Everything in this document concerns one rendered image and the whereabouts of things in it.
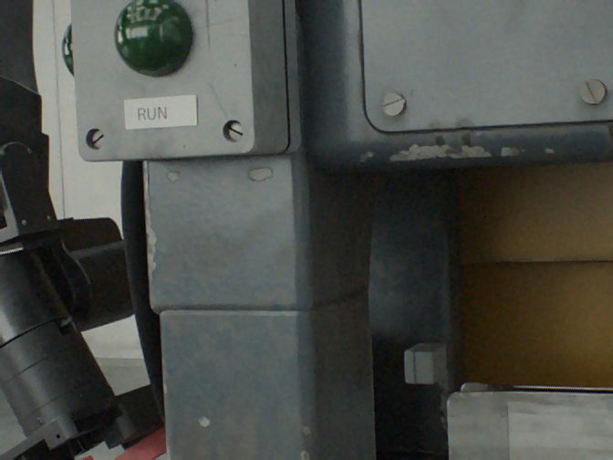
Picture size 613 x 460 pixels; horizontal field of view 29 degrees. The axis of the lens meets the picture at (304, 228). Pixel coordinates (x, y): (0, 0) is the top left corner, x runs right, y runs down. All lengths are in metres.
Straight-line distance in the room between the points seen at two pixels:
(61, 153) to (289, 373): 6.28
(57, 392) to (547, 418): 0.28
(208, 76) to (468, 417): 0.26
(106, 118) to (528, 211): 0.31
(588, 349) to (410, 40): 0.33
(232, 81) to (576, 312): 0.37
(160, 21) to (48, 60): 6.36
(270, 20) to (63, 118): 6.28
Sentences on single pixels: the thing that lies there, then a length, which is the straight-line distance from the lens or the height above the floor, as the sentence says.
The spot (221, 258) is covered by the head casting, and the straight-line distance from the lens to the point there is 0.48.
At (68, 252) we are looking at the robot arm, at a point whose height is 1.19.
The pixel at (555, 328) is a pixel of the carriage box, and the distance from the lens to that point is 0.74.
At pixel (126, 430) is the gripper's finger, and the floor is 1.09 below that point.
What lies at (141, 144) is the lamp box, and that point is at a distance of 0.44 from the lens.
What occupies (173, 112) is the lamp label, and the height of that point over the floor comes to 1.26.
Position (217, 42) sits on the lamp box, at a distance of 0.43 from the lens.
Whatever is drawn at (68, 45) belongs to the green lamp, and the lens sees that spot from 0.47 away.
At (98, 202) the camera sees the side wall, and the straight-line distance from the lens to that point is 6.60.
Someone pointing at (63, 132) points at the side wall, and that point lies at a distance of 6.72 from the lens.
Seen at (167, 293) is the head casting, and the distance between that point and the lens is 0.49.
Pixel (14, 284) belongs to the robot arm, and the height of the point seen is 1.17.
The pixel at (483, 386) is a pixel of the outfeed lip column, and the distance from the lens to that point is 0.64.
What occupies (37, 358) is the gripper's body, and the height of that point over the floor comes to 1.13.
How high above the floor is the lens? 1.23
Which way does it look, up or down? 3 degrees down
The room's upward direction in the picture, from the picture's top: 3 degrees counter-clockwise
